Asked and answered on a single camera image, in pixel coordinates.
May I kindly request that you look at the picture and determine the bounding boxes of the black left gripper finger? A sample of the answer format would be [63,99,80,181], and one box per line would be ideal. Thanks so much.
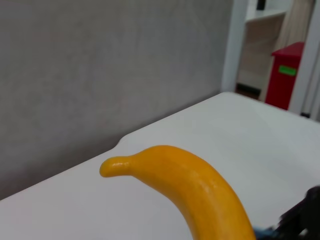
[271,184,320,240]

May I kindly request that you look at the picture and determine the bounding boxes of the blue plastic bowl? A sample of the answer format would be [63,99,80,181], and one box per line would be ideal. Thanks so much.
[253,227,277,240]

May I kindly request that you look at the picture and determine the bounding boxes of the yellow banana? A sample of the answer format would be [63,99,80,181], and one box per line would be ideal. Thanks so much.
[99,144,257,240]

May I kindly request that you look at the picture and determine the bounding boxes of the red bin with green label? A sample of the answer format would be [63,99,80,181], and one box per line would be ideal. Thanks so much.
[264,41,306,111]

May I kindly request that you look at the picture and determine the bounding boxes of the light wooden cabinet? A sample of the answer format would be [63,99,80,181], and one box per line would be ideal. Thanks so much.
[235,0,287,96]

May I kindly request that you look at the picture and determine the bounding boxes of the beige curtain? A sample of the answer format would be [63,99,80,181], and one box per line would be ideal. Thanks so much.
[273,0,316,54]

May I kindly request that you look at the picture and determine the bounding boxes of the white door frame post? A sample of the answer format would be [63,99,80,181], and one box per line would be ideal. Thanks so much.
[287,0,320,120]
[221,0,249,94]

